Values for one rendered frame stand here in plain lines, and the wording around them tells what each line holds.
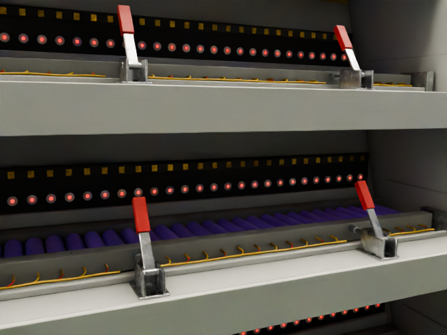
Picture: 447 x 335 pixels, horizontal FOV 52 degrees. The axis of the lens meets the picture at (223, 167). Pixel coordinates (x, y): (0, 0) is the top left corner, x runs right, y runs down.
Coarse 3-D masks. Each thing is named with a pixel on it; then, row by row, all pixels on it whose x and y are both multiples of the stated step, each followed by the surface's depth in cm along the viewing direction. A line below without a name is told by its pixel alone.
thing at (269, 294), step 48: (288, 192) 67; (336, 192) 70; (384, 192) 73; (432, 192) 65; (432, 240) 58; (96, 288) 42; (192, 288) 43; (240, 288) 43; (288, 288) 45; (336, 288) 48; (384, 288) 50; (432, 288) 53
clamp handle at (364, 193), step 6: (360, 186) 54; (366, 186) 55; (360, 192) 54; (366, 192) 54; (360, 198) 54; (366, 198) 54; (366, 204) 53; (372, 204) 54; (366, 210) 54; (372, 210) 54; (372, 216) 53; (372, 222) 53; (372, 228) 53; (378, 228) 53; (378, 234) 52
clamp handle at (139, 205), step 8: (136, 200) 44; (144, 200) 44; (136, 208) 44; (144, 208) 44; (136, 216) 43; (144, 216) 43; (136, 224) 43; (144, 224) 43; (136, 232) 43; (144, 232) 43; (144, 240) 43; (144, 248) 42; (144, 256) 42; (152, 256) 42; (144, 264) 42; (152, 264) 42
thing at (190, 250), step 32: (320, 224) 56; (352, 224) 57; (384, 224) 59; (416, 224) 61; (32, 256) 44; (64, 256) 44; (96, 256) 45; (128, 256) 46; (160, 256) 47; (192, 256) 49; (224, 256) 49; (0, 288) 40
